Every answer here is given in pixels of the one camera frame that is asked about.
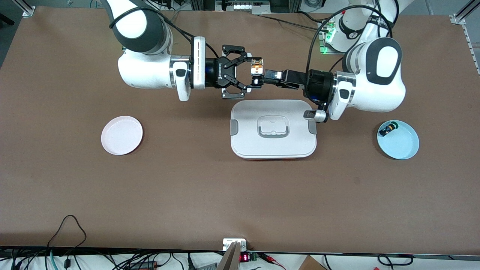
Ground orange push-button switch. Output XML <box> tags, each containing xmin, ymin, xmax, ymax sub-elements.
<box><xmin>250</xmin><ymin>57</ymin><xmax>264</xmax><ymax>87</ymax></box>

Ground light blue round plate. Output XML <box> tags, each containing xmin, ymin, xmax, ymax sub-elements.
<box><xmin>377</xmin><ymin>120</ymin><xmax>420</xmax><ymax>160</ymax></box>

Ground pink round plate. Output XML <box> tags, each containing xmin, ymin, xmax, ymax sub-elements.
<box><xmin>101</xmin><ymin>116</ymin><xmax>144</xmax><ymax>156</ymax></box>

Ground small white clamp block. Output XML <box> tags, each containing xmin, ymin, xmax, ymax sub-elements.
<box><xmin>223</xmin><ymin>238</ymin><xmax>247</xmax><ymax>252</ymax></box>

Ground red alligator clip leads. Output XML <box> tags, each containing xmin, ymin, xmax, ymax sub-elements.
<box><xmin>259</xmin><ymin>253</ymin><xmax>285</xmax><ymax>269</ymax></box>

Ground brown cardboard piece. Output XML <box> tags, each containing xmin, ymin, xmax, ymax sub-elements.
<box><xmin>298</xmin><ymin>255</ymin><xmax>327</xmax><ymax>270</ymax></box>

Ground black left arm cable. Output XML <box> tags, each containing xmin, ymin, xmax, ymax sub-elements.
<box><xmin>307</xmin><ymin>4</ymin><xmax>394</xmax><ymax>75</ymax></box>

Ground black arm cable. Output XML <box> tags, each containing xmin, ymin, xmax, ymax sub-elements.
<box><xmin>307</xmin><ymin>4</ymin><xmax>394</xmax><ymax>75</ymax></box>
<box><xmin>109</xmin><ymin>7</ymin><xmax>224</xmax><ymax>60</ymax></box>

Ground aluminium frame with equipment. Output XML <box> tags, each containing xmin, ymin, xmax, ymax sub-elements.
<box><xmin>189</xmin><ymin>0</ymin><xmax>300</xmax><ymax>15</ymax></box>

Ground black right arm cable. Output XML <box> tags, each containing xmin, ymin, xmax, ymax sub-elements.
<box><xmin>109</xmin><ymin>7</ymin><xmax>224</xmax><ymax>60</ymax></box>

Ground thin black table cable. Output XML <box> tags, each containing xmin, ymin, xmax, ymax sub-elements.
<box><xmin>258</xmin><ymin>11</ymin><xmax>332</xmax><ymax>32</ymax></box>

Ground white lidded box, grey handle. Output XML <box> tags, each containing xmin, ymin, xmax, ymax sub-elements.
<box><xmin>230</xmin><ymin>99</ymin><xmax>317</xmax><ymax>161</ymax></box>

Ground green push-button switch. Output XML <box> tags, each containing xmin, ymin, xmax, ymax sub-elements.
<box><xmin>378</xmin><ymin>121</ymin><xmax>399</xmax><ymax>137</ymax></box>

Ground perforated metal rail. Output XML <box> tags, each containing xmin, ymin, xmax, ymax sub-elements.
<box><xmin>464</xmin><ymin>23</ymin><xmax>480</xmax><ymax>75</ymax></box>

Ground grey slanted post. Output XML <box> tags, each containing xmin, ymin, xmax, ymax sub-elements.
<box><xmin>217</xmin><ymin>242</ymin><xmax>241</xmax><ymax>270</ymax></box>

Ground black coiled cable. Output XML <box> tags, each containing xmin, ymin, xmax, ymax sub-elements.
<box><xmin>377</xmin><ymin>254</ymin><xmax>415</xmax><ymax>267</ymax></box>

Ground black looped cable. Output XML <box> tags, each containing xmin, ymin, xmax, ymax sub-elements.
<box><xmin>47</xmin><ymin>215</ymin><xmax>87</xmax><ymax>250</ymax></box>

